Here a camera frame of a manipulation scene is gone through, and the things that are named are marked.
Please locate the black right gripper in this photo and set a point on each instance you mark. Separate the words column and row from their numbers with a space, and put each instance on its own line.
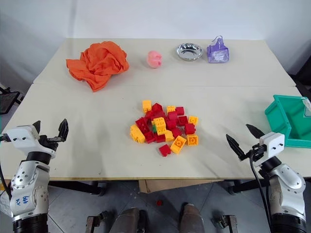
column 258, row 151

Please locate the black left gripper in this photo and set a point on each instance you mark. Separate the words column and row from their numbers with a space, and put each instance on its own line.
column 49, row 143

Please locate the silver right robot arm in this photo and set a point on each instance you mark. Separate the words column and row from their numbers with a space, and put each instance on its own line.
column 286, row 191

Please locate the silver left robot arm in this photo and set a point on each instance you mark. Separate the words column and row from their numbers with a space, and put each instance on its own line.
column 26, row 184

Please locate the green plastic bin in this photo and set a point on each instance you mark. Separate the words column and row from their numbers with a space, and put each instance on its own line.
column 281, row 116

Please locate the black mesh chair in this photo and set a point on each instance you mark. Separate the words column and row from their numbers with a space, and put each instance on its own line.
column 9, row 98

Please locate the white label on bin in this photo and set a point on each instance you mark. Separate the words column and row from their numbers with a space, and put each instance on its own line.
column 307, row 106

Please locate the crumpled orange cloth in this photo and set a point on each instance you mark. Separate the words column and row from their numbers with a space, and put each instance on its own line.
column 99, row 63

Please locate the yellow studded toy brick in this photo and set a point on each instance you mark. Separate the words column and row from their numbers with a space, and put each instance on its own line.
column 159, row 125

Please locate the brown cardboard sheet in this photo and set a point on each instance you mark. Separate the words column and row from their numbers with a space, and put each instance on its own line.
column 170, row 185

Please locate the purple plastic bag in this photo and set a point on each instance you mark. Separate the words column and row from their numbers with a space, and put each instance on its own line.
column 218, row 52

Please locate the green plastic building brick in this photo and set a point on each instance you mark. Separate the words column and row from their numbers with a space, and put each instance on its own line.
column 154, row 128

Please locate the dark rounded shape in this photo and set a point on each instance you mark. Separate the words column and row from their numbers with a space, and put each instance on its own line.
column 192, row 219
column 128, row 221

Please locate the shiny silver metal bowl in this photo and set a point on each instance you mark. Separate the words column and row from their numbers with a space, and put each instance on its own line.
column 189, row 51

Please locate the small red floor object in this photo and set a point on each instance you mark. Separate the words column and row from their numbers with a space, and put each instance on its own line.
column 159, row 203

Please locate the pink peach toy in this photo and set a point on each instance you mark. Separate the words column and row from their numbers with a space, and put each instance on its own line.
column 154, row 59

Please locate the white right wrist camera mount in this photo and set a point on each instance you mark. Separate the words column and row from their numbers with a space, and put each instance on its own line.
column 273, row 145

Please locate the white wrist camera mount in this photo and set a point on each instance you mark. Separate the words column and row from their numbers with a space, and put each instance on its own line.
column 273, row 145
column 23, row 138

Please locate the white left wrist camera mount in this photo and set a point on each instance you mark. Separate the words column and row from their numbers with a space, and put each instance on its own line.
column 23, row 138

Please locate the black table frame leg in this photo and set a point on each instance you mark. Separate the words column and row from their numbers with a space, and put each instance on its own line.
column 80, row 187
column 243, row 187

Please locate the metal floor bracket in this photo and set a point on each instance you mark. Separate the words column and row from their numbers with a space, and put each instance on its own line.
column 227, row 223
column 93, row 223

